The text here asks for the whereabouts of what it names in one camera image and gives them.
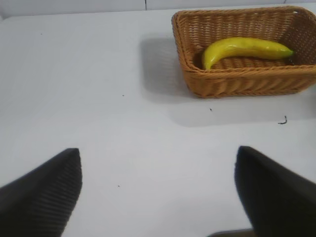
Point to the brown woven wicker basket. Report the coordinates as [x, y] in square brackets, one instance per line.
[247, 81]

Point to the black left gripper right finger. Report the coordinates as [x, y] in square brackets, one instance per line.
[276, 192]

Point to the small black curved debris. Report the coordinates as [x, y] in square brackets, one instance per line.
[283, 121]

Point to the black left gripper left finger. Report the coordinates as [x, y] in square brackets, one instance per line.
[37, 197]

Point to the yellow banana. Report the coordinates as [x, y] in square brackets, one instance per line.
[237, 48]

